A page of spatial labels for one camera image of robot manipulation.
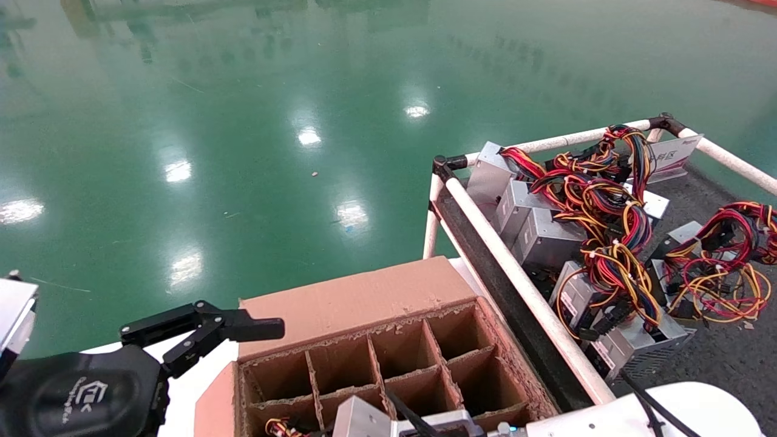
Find brown cardboard box with dividers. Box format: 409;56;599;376
194;255;562;437

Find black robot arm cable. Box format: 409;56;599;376
619;370;705;437

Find power supply with loose wires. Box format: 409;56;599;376
662;200;777;324

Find white pipe cart frame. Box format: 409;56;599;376
423;112;777;407

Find multicolour wire harness bundle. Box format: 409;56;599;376
498;124;653;243
265;418;307;437
555;240;662;340

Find silver power supply unit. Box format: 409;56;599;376
586;313;696;382
619;188;670;222
467;141;517;210
513;206;586;274
653;220;705;262
495;179;547;234
549;261;608;331

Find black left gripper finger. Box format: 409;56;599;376
120;300;285;378

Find white sign card red print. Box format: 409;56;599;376
650;134;705;183

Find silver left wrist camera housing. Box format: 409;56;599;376
0;272;39;365

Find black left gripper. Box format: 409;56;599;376
0;345;171;437

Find black pipe corner joint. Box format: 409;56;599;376
648;112;687;137
433;155;468;183

